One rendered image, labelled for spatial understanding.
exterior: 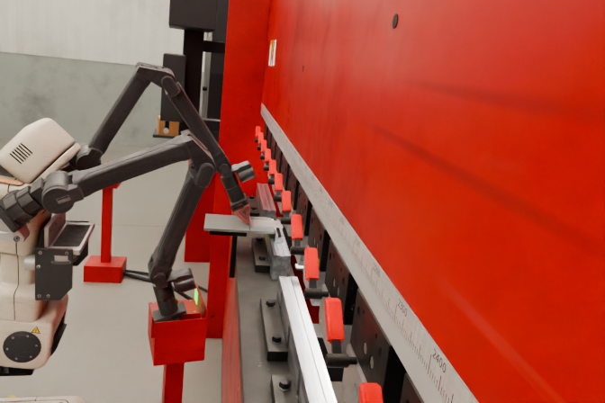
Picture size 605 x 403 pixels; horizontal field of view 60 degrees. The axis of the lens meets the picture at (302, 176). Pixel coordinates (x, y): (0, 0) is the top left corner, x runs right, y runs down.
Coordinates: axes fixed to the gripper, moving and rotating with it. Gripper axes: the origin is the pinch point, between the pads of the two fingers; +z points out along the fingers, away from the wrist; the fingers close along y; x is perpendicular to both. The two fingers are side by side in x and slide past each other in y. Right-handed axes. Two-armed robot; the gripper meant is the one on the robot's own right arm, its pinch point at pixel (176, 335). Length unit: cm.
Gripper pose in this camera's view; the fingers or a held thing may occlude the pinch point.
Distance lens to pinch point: 181.0
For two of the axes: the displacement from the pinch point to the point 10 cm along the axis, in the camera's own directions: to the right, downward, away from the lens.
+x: -3.5, -2.3, 9.1
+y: 9.2, -2.5, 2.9
